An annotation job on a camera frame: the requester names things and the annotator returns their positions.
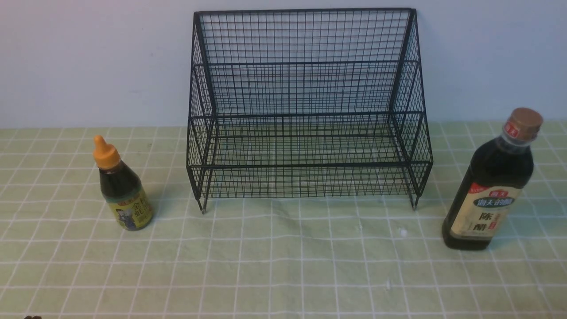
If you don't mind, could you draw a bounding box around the small orange-capped sauce bottle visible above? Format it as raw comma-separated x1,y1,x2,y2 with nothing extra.
93,135,154,231

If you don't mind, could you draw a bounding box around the large dark vinegar bottle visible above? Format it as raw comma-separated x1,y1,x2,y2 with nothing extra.
442,108,544,251

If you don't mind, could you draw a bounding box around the green checkered tablecloth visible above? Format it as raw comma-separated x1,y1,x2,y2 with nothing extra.
0,121,567,319

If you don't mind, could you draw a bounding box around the black wire mesh shelf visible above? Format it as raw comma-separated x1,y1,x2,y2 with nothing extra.
186,8,434,213

